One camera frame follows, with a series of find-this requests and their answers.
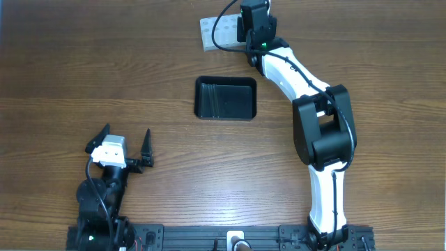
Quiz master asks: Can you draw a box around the white test tube rack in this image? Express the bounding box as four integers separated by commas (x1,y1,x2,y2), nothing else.
199,13,247,53

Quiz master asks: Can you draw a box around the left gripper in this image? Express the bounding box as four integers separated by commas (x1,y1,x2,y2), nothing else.
84,123,155,174

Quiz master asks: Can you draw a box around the black cable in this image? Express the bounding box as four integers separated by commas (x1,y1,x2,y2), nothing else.
85,156,118,251
210,0,356,245

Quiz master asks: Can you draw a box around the mounting rail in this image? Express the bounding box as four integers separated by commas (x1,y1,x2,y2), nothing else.
66,223,376,251

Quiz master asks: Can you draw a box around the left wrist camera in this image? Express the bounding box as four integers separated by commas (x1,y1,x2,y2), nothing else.
91,134,127,169

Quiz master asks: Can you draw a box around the black tray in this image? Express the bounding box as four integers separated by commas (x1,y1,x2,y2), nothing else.
194,75,258,122

